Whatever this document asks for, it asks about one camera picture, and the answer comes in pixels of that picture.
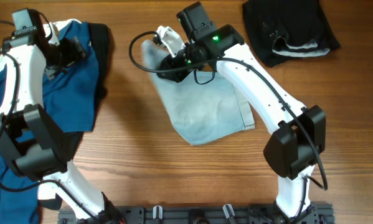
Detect light blue denim shorts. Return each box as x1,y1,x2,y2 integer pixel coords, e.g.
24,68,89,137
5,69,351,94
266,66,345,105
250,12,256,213
141,39,256,146

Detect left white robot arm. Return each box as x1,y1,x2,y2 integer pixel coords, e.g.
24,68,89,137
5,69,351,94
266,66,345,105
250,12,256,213
0,8,124,223

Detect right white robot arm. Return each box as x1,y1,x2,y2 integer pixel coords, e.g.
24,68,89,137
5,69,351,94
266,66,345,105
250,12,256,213
154,2,326,223

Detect folded black clothes stack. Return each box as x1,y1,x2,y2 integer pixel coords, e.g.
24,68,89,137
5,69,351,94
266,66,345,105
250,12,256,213
242,0,341,67

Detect white garment under pile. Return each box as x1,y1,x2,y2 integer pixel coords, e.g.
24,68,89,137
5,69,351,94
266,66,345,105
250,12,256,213
0,19,82,73

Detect dark blue t-shirt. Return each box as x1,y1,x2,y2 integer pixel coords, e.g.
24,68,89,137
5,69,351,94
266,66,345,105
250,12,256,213
0,19,100,223

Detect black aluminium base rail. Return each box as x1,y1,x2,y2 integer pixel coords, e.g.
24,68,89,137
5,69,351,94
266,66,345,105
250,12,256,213
57,202,336,224

